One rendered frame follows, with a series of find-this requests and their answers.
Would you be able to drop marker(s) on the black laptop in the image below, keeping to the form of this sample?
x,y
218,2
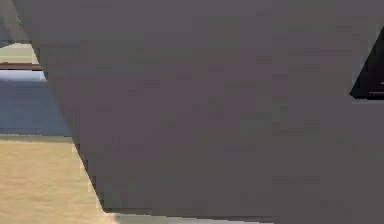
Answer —
x,y
371,78

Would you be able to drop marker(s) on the grey table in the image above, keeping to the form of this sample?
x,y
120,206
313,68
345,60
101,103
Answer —
x,y
206,113

